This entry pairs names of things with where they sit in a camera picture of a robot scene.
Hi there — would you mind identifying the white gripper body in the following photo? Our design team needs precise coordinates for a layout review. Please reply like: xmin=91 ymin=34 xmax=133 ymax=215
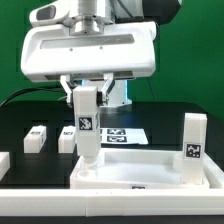
xmin=21 ymin=22 xmax=157 ymax=82

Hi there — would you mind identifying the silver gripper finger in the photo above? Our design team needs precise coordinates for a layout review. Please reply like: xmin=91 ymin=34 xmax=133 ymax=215
xmin=60 ymin=75 xmax=73 ymax=107
xmin=97 ymin=73 xmax=115 ymax=106

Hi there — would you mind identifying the white desk top tray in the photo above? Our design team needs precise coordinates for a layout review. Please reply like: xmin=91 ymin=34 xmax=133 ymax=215
xmin=70 ymin=148 xmax=210 ymax=189

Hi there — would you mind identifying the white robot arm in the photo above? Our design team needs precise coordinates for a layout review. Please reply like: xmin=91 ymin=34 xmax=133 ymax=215
xmin=21 ymin=0 xmax=182 ymax=105

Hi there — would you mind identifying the fiducial marker sheet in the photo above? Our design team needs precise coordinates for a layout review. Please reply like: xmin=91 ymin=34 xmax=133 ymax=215
xmin=100 ymin=128 xmax=148 ymax=145

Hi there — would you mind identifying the black cable bundle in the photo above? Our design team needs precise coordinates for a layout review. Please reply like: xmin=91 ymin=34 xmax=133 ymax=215
xmin=0 ymin=85 xmax=68 ymax=108

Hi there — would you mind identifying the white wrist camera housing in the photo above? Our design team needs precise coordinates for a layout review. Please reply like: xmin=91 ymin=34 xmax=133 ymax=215
xmin=29 ymin=1 xmax=70 ymax=27

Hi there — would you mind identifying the white left barrier wall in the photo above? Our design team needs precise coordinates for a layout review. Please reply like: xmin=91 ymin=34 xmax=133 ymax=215
xmin=0 ymin=152 xmax=10 ymax=181

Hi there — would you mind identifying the white barrier wall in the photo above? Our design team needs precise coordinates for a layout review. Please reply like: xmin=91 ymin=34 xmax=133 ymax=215
xmin=203 ymin=154 xmax=224 ymax=189
xmin=0 ymin=189 xmax=224 ymax=217
xmin=0 ymin=152 xmax=10 ymax=181

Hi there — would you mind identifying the white front barrier wall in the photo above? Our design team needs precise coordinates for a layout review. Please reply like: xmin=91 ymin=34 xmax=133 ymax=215
xmin=0 ymin=189 xmax=224 ymax=217

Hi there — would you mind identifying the white right barrier wall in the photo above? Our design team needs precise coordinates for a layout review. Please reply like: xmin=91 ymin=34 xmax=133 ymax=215
xmin=203 ymin=154 xmax=224 ymax=189

